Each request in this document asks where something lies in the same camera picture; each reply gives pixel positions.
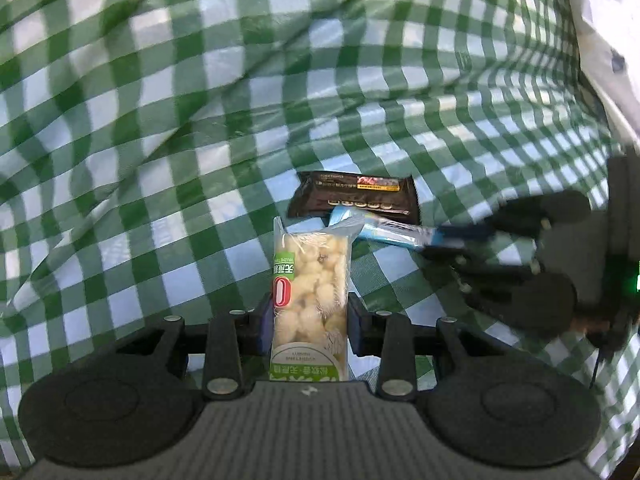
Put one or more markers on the green checkered cloth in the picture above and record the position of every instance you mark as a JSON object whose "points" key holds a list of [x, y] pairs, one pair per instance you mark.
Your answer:
{"points": [[150, 110]]}

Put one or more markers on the clear packet of pale snacks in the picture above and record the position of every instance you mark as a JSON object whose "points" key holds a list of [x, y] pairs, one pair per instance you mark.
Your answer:
{"points": [[310, 300]]}

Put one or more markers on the light blue snack packet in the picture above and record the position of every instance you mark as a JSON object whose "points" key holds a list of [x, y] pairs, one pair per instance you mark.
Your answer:
{"points": [[395, 234]]}

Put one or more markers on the black snack packet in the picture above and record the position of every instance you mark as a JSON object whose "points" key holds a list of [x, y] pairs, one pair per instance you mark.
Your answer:
{"points": [[350, 195]]}

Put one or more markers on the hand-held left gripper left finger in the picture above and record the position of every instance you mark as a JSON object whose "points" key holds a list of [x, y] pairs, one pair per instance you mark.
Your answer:
{"points": [[262, 332]]}

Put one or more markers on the white cloth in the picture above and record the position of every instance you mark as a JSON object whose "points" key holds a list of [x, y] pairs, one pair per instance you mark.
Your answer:
{"points": [[600, 35]]}

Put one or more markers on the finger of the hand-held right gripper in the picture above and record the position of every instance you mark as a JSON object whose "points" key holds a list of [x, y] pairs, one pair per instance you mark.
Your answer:
{"points": [[465, 234], [480, 270]]}

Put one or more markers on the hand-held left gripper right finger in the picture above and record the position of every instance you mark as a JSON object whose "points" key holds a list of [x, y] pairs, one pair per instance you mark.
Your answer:
{"points": [[357, 330]]}

